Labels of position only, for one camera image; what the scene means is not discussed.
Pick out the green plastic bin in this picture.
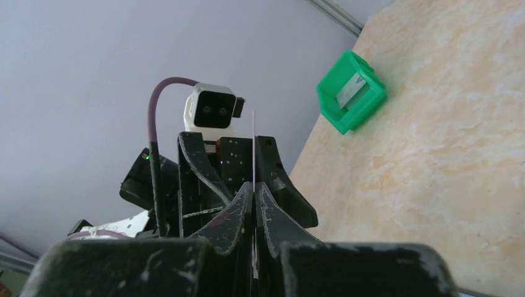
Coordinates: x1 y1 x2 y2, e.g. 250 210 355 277
316 50 388 134

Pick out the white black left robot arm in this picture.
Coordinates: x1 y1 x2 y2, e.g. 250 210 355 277
69 132 318 239

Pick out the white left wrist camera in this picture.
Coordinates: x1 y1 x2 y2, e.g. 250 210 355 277
183 83 245 141

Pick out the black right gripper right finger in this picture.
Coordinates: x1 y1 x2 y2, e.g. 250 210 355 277
254 183 458 296

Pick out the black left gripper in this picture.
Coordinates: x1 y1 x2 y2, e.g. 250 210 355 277
119 132 318 238

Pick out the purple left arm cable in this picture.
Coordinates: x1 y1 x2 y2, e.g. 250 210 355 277
0 77 200 261

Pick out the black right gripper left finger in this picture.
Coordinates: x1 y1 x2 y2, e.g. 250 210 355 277
21 182 253 296

